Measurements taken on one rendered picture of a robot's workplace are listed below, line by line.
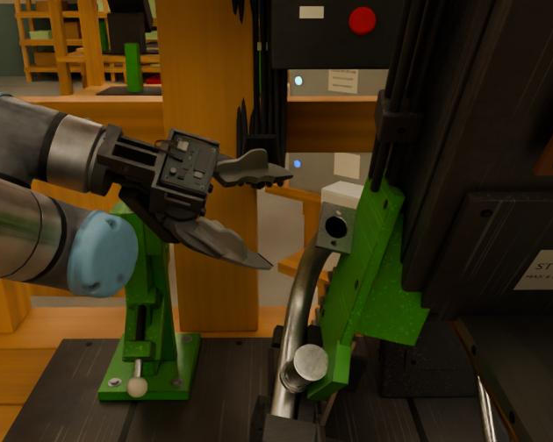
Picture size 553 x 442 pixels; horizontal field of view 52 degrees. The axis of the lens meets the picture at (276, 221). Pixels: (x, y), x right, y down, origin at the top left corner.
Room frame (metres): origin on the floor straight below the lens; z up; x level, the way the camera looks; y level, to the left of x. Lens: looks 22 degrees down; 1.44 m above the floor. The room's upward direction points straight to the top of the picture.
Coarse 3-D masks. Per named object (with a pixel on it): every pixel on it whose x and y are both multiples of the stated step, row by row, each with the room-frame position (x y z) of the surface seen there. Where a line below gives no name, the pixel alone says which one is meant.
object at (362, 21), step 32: (288, 0) 0.76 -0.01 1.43; (320, 0) 0.76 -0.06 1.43; (352, 0) 0.76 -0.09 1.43; (384, 0) 0.76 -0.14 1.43; (288, 32) 0.76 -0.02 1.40; (320, 32) 0.76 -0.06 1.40; (352, 32) 0.76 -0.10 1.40; (384, 32) 0.76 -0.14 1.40; (288, 64) 0.76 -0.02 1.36; (320, 64) 0.76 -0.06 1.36; (352, 64) 0.76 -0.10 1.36; (384, 64) 0.76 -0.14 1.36
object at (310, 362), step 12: (300, 348) 0.50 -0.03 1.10; (312, 348) 0.50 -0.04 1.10; (288, 360) 0.54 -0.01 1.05; (300, 360) 0.49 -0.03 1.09; (312, 360) 0.49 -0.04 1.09; (324, 360) 0.49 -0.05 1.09; (288, 372) 0.51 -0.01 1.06; (300, 372) 0.48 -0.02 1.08; (312, 372) 0.48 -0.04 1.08; (324, 372) 0.48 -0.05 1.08; (288, 384) 0.52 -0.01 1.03; (300, 384) 0.50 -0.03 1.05
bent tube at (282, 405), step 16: (320, 208) 0.60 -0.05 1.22; (336, 208) 0.59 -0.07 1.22; (320, 224) 0.58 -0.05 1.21; (336, 224) 0.60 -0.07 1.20; (352, 224) 0.58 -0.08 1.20; (320, 240) 0.56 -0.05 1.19; (336, 240) 0.57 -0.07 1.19; (304, 256) 0.64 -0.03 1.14; (320, 256) 0.61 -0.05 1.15; (304, 272) 0.63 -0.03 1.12; (320, 272) 0.64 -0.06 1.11; (304, 288) 0.63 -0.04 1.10; (288, 304) 0.63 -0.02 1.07; (304, 304) 0.63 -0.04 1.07; (288, 320) 0.62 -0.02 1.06; (304, 320) 0.62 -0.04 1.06; (288, 336) 0.60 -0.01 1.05; (304, 336) 0.60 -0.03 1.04; (288, 352) 0.58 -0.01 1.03; (272, 400) 0.54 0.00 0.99; (288, 400) 0.54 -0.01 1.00; (288, 416) 0.52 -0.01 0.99
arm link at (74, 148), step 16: (64, 128) 0.55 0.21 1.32; (80, 128) 0.56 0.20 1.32; (96, 128) 0.57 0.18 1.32; (64, 144) 0.54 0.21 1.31; (80, 144) 0.55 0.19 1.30; (96, 144) 0.55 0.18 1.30; (48, 160) 0.54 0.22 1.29; (64, 160) 0.54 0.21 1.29; (80, 160) 0.54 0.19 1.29; (48, 176) 0.54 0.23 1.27; (64, 176) 0.54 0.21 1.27; (80, 176) 0.54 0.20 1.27
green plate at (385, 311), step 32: (384, 192) 0.52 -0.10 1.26; (384, 224) 0.49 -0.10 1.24; (352, 256) 0.55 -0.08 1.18; (384, 256) 0.50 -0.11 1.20; (352, 288) 0.51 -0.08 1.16; (384, 288) 0.50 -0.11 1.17; (320, 320) 0.59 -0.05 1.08; (352, 320) 0.49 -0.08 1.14; (384, 320) 0.50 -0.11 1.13; (416, 320) 0.50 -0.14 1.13
